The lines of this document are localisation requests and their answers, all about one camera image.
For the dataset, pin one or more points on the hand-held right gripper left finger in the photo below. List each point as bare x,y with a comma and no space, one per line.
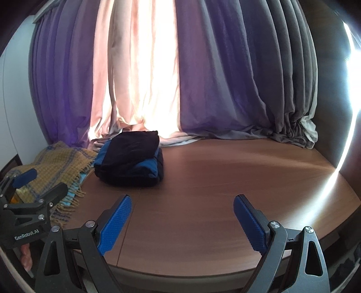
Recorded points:
115,222

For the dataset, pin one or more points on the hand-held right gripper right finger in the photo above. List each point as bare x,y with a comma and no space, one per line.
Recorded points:
251,225

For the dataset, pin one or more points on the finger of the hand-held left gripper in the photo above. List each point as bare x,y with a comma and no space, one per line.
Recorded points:
25,176
56,193

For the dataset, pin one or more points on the dark navy pants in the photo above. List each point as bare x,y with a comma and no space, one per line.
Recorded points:
132,146

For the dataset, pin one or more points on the yellow woven fringed blanket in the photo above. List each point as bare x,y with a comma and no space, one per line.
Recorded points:
56,166

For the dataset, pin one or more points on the blue folded garment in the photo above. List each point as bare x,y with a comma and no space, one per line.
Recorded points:
146,167

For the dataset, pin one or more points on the pink sheer curtain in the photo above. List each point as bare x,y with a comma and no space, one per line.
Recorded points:
135,70

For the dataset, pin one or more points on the purple grey curtain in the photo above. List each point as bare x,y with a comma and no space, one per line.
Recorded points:
225,70

